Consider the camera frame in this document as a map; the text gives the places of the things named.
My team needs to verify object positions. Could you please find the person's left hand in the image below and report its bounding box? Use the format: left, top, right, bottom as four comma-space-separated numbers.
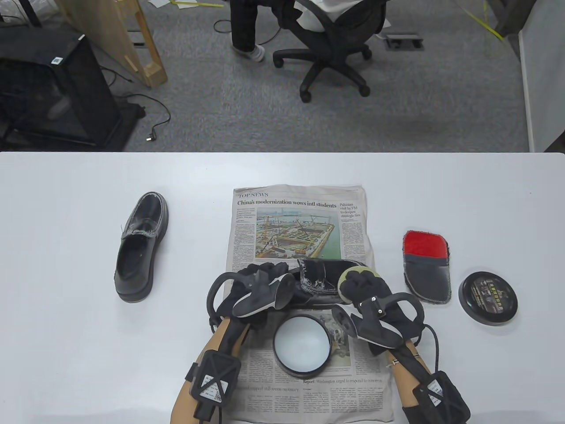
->
215, 262, 294, 329

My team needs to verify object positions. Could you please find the person's right hand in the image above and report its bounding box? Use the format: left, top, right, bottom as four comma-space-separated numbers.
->
340, 267, 425, 356

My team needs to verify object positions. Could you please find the round yellow polishing sponge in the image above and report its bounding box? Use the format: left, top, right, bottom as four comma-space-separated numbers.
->
336, 264, 383, 305

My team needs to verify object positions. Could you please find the black leather loafer shoe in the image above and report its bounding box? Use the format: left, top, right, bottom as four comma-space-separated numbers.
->
115, 191, 169, 302
274, 258, 376, 310

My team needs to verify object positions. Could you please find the printed newspaper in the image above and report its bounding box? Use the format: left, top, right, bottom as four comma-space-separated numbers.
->
225, 184, 396, 424

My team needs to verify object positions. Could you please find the red and grey polishing mitt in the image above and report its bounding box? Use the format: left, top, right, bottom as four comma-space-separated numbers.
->
403, 230, 453, 304

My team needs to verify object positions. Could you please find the round leather care cream jar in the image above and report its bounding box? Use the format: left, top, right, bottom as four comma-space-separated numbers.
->
272, 314, 332, 377

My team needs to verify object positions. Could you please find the black cream jar lid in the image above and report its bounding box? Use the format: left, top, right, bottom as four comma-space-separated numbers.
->
458, 271, 519, 326

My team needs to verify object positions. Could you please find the person's left forearm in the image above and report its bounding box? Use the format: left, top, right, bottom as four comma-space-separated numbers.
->
170, 318, 254, 424

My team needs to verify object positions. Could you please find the black white left hand controller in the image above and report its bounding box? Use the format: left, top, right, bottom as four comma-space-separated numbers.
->
207, 272, 294, 325

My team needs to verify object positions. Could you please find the black white hand controller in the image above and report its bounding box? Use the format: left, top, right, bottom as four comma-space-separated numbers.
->
332, 291, 425, 352
207, 272, 294, 325

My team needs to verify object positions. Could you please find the black white right hand controller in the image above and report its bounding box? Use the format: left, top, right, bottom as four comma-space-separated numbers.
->
332, 291, 425, 352

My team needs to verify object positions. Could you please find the black swivel office chair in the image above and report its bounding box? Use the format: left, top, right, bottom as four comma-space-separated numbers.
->
272, 0, 390, 103

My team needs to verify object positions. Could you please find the grey floor outlet box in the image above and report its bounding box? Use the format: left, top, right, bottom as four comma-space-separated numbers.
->
383, 32, 424, 50

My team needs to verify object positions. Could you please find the black mesh cabinet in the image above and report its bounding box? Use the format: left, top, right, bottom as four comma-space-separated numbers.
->
0, 22, 146, 151

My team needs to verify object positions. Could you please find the white partition panel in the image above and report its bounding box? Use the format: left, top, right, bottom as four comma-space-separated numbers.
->
519, 0, 565, 153

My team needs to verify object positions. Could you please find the yellow floor tape strip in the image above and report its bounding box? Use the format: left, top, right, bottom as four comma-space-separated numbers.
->
459, 0, 506, 41

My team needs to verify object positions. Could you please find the black wrist module cable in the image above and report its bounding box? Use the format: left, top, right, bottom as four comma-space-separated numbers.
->
415, 325, 441, 376

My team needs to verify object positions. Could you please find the black left wrist camera module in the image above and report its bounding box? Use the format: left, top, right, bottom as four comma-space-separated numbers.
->
185, 350, 242, 420

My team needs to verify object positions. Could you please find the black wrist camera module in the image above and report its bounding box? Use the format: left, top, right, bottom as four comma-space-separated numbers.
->
404, 371, 471, 424
185, 350, 242, 420

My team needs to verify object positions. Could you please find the black right wrist camera module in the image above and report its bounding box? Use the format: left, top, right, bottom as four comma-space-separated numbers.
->
404, 371, 471, 424

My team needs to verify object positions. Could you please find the black cable with plug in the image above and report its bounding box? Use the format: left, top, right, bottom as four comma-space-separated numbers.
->
99, 66, 172, 143

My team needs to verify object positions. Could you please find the thin black floor cable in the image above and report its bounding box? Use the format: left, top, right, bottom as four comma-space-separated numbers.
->
214, 18, 283, 45

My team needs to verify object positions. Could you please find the light wooden frame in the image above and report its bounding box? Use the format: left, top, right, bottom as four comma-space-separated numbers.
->
55, 0, 168, 89

